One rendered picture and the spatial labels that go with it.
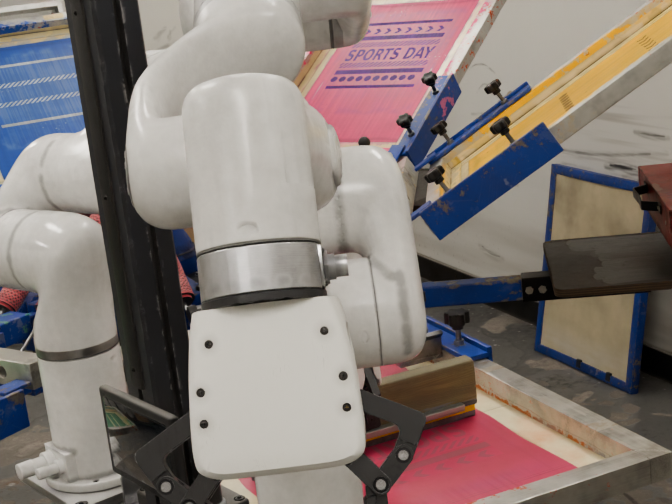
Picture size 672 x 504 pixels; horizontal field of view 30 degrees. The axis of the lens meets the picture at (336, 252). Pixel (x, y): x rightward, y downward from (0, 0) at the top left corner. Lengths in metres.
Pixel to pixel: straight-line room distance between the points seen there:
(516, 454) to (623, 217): 2.79
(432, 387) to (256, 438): 1.24
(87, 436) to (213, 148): 0.78
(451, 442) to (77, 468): 0.66
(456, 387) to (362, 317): 0.95
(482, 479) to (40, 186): 0.74
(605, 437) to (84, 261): 0.81
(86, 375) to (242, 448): 0.74
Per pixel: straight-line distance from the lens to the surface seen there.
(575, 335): 4.86
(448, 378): 1.96
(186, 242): 2.85
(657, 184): 2.83
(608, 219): 4.68
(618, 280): 2.68
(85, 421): 1.47
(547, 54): 4.95
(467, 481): 1.81
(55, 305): 1.42
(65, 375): 1.45
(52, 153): 1.50
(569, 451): 1.88
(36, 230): 1.43
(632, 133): 4.58
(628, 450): 1.80
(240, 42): 0.93
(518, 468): 1.84
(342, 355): 0.72
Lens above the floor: 1.73
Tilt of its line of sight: 15 degrees down
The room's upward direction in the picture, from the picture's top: 7 degrees counter-clockwise
